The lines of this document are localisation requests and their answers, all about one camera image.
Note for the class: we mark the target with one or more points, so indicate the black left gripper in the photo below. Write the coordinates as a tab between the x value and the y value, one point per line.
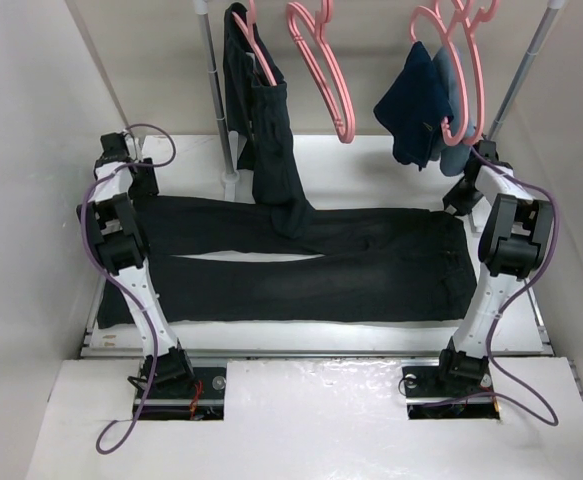
148	185

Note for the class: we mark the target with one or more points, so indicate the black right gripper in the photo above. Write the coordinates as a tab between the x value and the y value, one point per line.
452	198

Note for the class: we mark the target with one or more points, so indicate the black trousers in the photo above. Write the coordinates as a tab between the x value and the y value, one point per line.
212	260
260	115

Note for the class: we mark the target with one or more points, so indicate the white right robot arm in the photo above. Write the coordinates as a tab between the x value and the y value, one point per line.
513	244

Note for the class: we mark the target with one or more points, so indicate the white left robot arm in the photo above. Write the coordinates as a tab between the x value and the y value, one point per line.
118	247

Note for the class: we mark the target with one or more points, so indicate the navy blue trousers on hanger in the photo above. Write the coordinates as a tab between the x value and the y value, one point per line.
413	108

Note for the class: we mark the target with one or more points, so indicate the black trousers on hanger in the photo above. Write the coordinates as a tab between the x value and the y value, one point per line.
260	115

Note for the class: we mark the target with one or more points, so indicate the pink hanger holding navy trousers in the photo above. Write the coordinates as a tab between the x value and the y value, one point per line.
433	16

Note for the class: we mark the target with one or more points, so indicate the pink hanger holding blue jeans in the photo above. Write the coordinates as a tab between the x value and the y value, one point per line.
461	15

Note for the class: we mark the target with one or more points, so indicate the pink hanger holding black trousers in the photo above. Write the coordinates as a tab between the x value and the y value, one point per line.
250	58

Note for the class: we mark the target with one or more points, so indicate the empty pink hanger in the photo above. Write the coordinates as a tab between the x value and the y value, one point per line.
330	81

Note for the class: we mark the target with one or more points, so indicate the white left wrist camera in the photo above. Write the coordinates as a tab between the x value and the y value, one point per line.
133	149

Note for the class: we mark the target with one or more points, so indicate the grey clothes rack frame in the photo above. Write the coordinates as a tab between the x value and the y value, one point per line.
230	143

